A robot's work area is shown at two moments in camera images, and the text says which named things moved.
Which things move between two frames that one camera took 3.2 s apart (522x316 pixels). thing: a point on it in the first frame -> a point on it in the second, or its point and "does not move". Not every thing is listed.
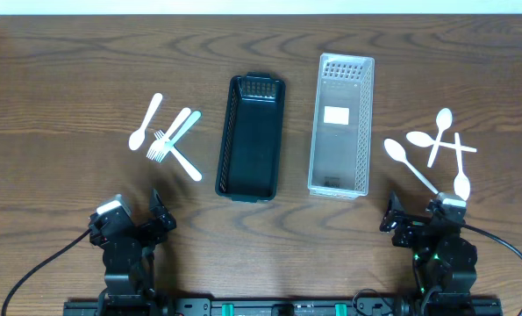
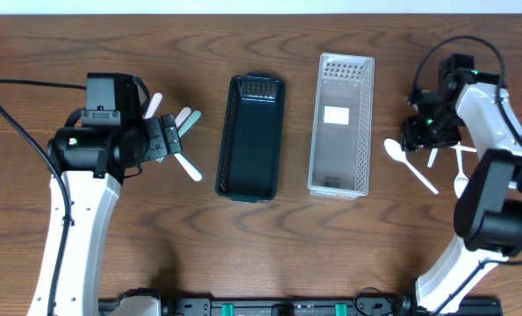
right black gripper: x=414 y=226 -> x=412 y=136
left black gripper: x=139 y=228 -> x=169 y=134
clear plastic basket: x=340 y=158 does not move
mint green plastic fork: x=178 y=136 does not move
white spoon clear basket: x=397 y=152 does not move
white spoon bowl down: x=461 y=184 does not move
